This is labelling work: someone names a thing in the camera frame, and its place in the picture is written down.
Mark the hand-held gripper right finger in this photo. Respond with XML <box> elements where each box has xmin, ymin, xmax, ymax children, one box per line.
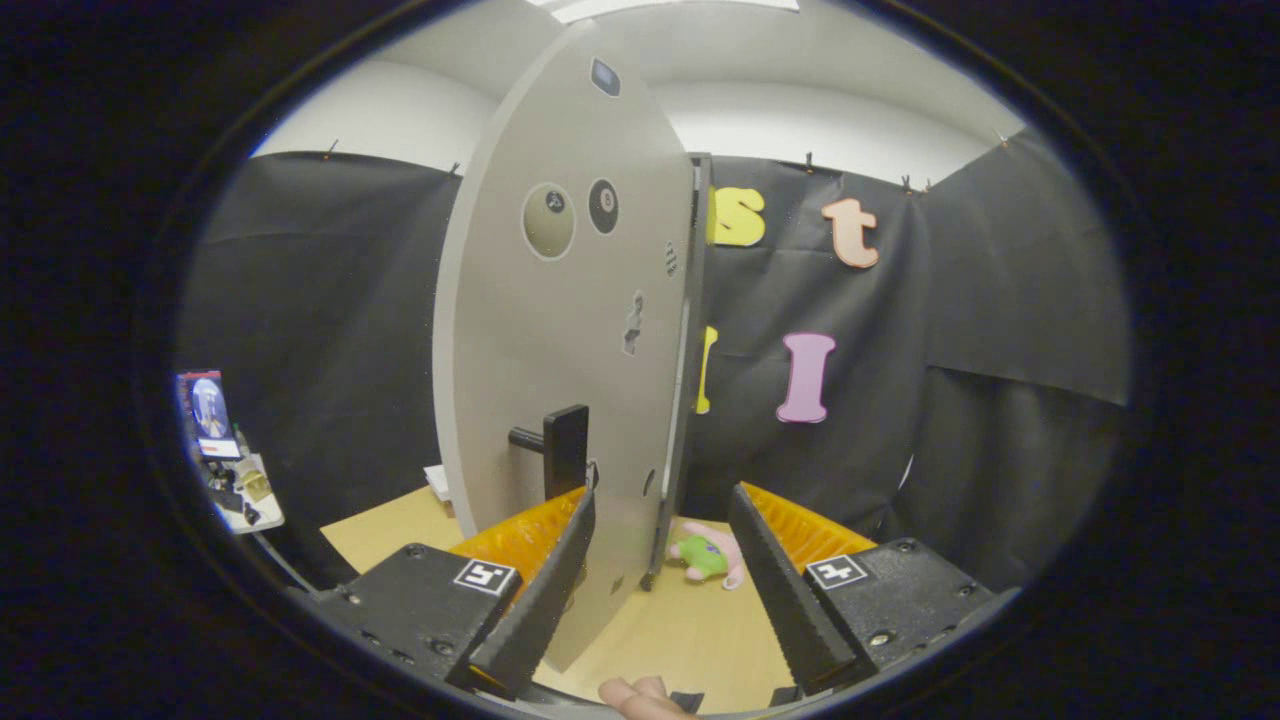
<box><xmin>727</xmin><ymin>482</ymin><xmax>1016</xmax><ymax>698</ymax></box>

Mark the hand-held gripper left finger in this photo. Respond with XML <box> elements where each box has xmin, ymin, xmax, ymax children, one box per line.
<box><xmin>315</xmin><ymin>487</ymin><xmax>598</xmax><ymax>701</ymax></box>

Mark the grey shoe cabinet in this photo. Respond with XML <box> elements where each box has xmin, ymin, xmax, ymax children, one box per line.
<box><xmin>648</xmin><ymin>152</ymin><xmax>714</xmax><ymax>591</ymax></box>

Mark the green and pink plush toy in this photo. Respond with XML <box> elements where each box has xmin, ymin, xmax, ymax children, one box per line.
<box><xmin>670</xmin><ymin>522</ymin><xmax>746</xmax><ymax>591</ymax></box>

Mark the black backdrop cloth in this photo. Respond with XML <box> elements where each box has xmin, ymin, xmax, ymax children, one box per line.
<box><xmin>175</xmin><ymin>125</ymin><xmax>1131</xmax><ymax>591</ymax></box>

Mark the long ceiling light panel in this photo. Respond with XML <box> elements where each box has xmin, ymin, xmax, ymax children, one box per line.
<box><xmin>550</xmin><ymin>0</ymin><xmax>801</xmax><ymax>23</ymax></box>

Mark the black door handle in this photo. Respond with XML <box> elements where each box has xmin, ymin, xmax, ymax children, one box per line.
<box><xmin>508</xmin><ymin>404</ymin><xmax>591</xmax><ymax>501</ymax></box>

